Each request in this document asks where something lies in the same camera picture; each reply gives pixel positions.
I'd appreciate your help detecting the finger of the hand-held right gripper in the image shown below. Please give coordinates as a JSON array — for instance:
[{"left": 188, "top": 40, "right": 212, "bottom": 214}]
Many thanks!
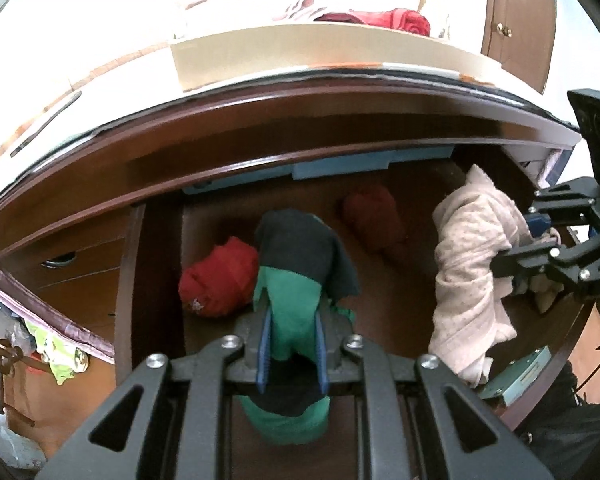
[
  {"left": 492, "top": 226, "right": 600, "bottom": 302},
  {"left": 526, "top": 176, "right": 600, "bottom": 234}
]

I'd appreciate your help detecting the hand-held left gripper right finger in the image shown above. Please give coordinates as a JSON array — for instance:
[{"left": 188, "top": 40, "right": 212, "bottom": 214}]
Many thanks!
[{"left": 314, "top": 307, "right": 555, "bottom": 480}]

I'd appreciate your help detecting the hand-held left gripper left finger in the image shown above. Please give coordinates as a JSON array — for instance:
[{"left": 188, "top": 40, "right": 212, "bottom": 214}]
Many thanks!
[{"left": 35, "top": 305, "right": 274, "bottom": 480}]

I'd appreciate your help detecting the pale pink dotted underwear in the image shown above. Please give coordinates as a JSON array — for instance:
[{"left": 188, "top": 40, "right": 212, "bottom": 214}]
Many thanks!
[{"left": 428, "top": 164, "right": 563, "bottom": 389}]

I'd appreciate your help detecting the green and navy underwear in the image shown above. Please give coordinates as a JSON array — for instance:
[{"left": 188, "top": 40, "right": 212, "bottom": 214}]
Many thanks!
[{"left": 237, "top": 210, "right": 363, "bottom": 446}]

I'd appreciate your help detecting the wooden drawer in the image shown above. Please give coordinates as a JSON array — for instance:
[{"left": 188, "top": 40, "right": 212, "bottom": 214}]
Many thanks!
[{"left": 115, "top": 145, "right": 597, "bottom": 480}]

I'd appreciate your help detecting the bright red underwear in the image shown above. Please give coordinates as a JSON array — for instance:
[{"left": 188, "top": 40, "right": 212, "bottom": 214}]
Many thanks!
[{"left": 359, "top": 7, "right": 432, "bottom": 37}]

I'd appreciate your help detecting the shallow cardboard box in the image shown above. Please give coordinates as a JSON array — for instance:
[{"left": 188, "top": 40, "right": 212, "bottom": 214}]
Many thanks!
[{"left": 170, "top": 22, "right": 502, "bottom": 94}]

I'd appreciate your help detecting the orange-red underwear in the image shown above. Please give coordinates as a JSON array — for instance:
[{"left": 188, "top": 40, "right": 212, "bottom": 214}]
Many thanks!
[{"left": 179, "top": 237, "right": 260, "bottom": 317}]

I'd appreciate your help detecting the rust red underwear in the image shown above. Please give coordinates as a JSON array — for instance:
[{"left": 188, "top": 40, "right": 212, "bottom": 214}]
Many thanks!
[{"left": 342, "top": 185, "right": 407, "bottom": 257}]

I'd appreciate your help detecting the closed dresser drawer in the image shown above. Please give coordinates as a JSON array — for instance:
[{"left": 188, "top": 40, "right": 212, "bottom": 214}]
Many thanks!
[{"left": 0, "top": 237, "right": 132, "bottom": 292}]

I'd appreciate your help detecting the teal cardboard box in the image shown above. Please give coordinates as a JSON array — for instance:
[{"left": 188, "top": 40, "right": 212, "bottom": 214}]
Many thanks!
[{"left": 479, "top": 349, "right": 554, "bottom": 407}]

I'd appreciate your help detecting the brown wooden door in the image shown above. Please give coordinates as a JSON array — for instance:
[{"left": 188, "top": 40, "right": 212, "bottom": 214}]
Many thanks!
[{"left": 480, "top": 0, "right": 558, "bottom": 96}]

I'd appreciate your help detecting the person's dark clothing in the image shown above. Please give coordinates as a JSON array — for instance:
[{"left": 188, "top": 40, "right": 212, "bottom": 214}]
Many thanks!
[{"left": 520, "top": 360, "right": 600, "bottom": 480}]

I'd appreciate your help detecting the yellow-green printed cloth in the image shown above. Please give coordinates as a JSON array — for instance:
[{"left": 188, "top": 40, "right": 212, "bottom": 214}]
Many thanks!
[{"left": 25, "top": 317, "right": 89, "bottom": 386}]

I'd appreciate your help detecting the pink patterned cloth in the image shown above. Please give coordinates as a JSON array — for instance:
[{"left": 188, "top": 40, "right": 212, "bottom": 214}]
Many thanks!
[{"left": 0, "top": 265, "right": 117, "bottom": 362}]

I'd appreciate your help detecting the grey plastic bag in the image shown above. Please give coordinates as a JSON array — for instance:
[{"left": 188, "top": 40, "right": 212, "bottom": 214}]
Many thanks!
[{"left": 0, "top": 425, "right": 47, "bottom": 467}]

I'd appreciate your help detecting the wooden coat rack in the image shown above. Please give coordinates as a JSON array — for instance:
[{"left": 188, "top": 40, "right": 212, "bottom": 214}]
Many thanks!
[{"left": 0, "top": 330, "right": 37, "bottom": 427}]

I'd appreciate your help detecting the white printed table cover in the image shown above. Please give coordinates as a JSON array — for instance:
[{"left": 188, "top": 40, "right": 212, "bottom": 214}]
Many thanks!
[{"left": 0, "top": 35, "right": 583, "bottom": 211}]

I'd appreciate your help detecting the black smartphone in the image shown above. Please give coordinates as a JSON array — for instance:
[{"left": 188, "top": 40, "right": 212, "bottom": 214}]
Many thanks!
[{"left": 10, "top": 91, "right": 84, "bottom": 157}]

